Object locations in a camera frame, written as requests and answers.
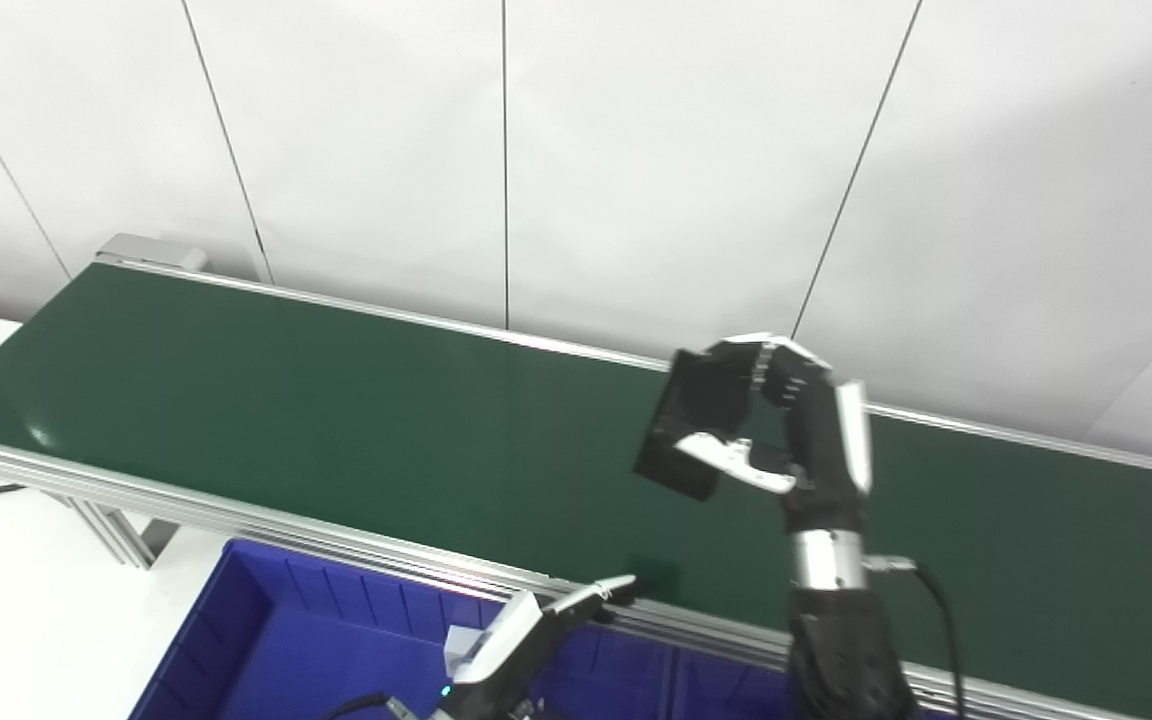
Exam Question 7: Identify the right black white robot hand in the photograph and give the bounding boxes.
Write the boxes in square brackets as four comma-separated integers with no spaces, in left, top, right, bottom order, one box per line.
[670,333,875,537]

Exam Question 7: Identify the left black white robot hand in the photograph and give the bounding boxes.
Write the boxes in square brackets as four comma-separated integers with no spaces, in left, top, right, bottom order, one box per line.
[436,575,638,720]

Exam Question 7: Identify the black cylinder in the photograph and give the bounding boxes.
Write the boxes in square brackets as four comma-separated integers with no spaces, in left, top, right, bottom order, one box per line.
[633,345,769,502]

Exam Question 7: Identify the white rectangular block part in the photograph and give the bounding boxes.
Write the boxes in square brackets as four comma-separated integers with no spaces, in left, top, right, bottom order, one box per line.
[443,624,485,679]

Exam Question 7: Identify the green conveyor belt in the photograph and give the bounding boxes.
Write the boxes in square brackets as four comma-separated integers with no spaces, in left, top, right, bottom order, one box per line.
[0,260,1152,720]

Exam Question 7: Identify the aluminium conveyor leg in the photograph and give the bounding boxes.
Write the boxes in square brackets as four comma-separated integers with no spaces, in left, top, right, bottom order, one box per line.
[61,495,182,569]

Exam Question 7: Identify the grey conveyor motor box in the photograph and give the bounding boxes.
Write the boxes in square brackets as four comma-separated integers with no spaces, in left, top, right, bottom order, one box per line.
[96,233,209,273]

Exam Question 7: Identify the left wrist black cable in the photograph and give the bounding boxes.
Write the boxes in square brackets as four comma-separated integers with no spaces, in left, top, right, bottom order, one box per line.
[321,690,409,720]

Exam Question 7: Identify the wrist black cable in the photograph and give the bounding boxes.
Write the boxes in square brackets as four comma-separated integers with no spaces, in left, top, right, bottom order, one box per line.
[864,555,969,720]
[321,690,409,720]

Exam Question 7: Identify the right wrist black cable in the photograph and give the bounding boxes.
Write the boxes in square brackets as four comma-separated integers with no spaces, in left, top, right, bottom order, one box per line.
[864,555,969,720]

